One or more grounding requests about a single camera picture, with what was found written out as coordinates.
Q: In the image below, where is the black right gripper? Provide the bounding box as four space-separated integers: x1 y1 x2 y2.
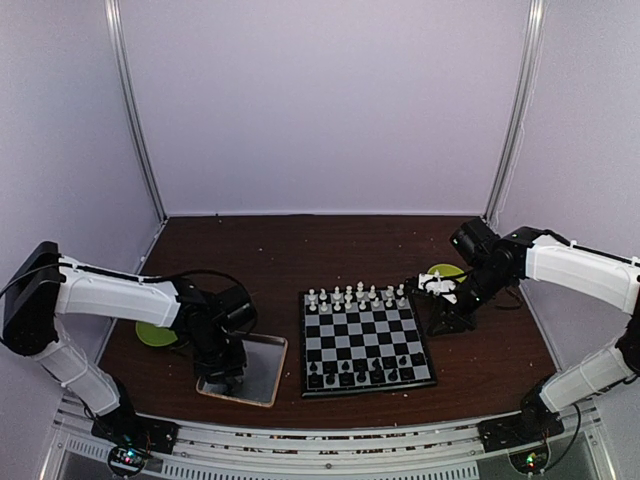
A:
426 263 513 337

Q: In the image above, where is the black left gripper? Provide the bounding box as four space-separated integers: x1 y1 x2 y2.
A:
186 328 247 385

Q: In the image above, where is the black and grey chessboard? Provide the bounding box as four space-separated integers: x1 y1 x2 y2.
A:
298 283 437 398

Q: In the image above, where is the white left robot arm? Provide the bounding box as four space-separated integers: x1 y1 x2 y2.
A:
1 241 256 444

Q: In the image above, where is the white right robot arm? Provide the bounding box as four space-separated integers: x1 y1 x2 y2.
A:
417 217 639 442

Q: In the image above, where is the metal tray with wood rim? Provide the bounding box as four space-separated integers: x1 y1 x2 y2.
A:
195 334 288 408

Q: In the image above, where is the green bowl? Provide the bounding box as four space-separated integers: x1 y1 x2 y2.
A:
427 263 466 282

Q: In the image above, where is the green plate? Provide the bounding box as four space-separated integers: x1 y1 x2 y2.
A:
135 322 178 348

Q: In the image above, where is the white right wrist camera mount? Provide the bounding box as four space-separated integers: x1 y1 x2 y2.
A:
418 270 458 304

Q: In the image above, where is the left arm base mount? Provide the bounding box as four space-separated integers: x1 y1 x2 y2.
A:
91 417 179 478

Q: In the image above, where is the aluminium front rail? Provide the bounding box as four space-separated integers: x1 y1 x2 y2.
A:
36 407 622 479

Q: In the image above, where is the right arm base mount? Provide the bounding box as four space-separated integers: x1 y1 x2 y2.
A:
477 414 565 476

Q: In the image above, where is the right aluminium frame post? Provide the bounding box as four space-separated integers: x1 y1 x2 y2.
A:
484 0 548 227

